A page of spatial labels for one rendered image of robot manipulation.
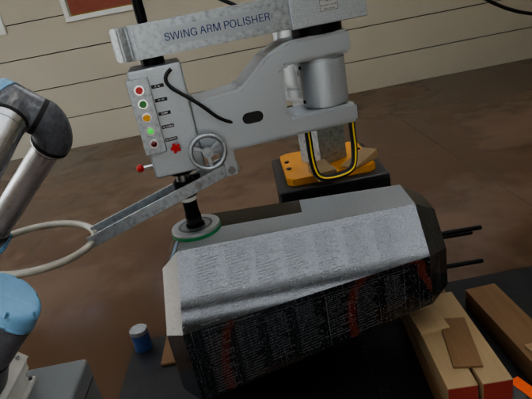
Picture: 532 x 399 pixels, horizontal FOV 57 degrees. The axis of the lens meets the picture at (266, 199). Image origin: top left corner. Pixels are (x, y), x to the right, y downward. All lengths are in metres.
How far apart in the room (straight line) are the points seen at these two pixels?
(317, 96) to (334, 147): 0.80
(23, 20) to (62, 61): 0.75
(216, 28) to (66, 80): 6.66
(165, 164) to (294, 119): 0.54
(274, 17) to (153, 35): 0.44
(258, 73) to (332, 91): 0.31
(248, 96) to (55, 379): 1.17
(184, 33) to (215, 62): 6.15
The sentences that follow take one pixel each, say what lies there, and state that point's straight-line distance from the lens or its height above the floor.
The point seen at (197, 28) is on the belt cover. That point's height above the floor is 1.64.
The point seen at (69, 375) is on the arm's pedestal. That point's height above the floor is 0.85.
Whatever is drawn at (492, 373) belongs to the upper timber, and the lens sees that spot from 2.15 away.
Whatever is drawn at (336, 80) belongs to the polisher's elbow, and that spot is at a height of 1.35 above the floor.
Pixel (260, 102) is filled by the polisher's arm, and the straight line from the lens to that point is 1.94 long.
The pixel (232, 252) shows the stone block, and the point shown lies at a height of 0.79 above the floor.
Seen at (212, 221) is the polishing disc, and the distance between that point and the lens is 2.15.
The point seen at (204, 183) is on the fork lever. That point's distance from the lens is 2.03.
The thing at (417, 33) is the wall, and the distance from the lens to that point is 8.53.
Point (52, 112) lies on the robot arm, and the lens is 1.56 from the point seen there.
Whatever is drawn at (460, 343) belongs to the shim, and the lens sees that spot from 2.24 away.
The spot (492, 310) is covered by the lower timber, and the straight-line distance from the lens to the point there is 2.65.
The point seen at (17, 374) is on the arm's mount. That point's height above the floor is 0.93.
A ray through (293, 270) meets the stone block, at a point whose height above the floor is 0.70.
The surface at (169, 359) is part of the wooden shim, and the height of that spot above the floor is 0.03.
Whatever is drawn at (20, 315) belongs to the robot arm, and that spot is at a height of 1.17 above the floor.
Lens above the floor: 1.70
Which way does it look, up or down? 22 degrees down
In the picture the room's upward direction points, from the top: 11 degrees counter-clockwise
